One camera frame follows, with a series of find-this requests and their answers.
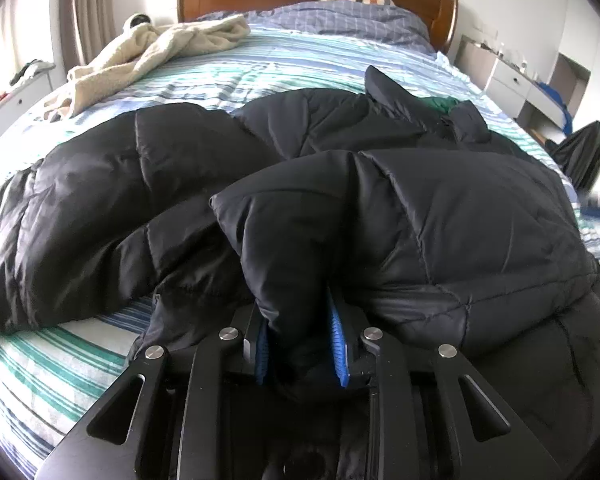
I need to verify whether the chair with dark jacket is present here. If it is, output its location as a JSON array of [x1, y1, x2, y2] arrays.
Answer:
[[544, 122, 600, 194]]

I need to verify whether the brown curtain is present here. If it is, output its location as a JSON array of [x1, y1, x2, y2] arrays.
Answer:
[[59, 0, 116, 70]]

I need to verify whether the black puffer jacket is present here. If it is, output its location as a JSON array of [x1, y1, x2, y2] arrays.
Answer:
[[0, 67, 600, 478]]

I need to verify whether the striped blue green bedspread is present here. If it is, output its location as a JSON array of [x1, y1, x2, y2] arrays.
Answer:
[[0, 22, 600, 480]]

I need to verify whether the blue cloth on desk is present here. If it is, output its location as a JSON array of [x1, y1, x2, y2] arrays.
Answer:
[[536, 81, 573, 136]]

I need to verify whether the cream fleece garment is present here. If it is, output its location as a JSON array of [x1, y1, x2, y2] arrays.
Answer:
[[41, 14, 250, 122]]

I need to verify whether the white desk with drawers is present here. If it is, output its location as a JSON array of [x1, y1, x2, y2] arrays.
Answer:
[[455, 36, 568, 130]]

